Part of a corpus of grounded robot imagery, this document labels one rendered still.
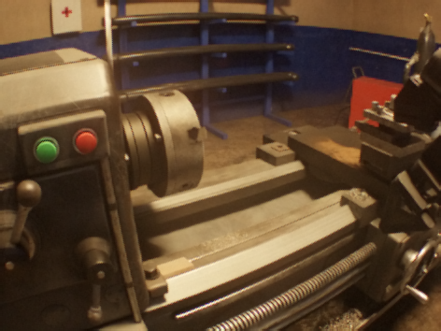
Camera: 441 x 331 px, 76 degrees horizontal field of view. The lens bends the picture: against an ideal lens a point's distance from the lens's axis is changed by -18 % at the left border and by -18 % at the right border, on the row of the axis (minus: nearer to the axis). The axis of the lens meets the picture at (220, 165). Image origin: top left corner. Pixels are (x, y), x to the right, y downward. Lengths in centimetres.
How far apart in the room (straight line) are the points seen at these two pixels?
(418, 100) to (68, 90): 45
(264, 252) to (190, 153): 32
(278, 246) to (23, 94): 69
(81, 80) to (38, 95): 7
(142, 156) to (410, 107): 53
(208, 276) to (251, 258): 12
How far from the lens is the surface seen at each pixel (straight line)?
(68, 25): 362
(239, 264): 82
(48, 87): 50
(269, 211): 123
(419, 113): 40
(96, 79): 50
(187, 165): 73
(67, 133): 45
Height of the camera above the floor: 139
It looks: 25 degrees down
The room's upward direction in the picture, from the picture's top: straight up
